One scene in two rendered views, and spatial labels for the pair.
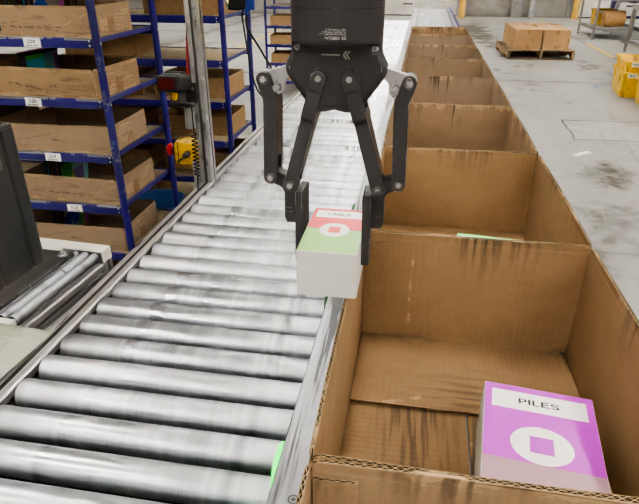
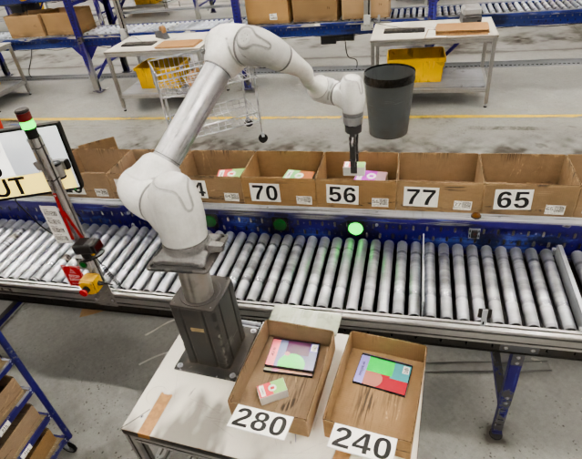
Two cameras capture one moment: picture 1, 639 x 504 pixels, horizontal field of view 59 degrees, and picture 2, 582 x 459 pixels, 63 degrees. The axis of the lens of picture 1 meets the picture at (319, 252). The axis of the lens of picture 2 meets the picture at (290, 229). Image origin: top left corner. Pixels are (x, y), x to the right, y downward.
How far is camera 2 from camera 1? 2.21 m
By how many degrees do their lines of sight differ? 69
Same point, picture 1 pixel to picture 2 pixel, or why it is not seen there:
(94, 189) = (3, 402)
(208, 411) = (321, 256)
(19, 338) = (279, 313)
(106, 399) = (316, 280)
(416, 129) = not seen: hidden behind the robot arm
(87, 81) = not seen: outside the picture
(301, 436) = (359, 212)
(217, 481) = (349, 249)
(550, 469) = (376, 176)
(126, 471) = (346, 267)
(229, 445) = (336, 249)
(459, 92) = (126, 164)
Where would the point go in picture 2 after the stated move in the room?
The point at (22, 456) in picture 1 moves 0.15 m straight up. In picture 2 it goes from (342, 290) to (341, 265)
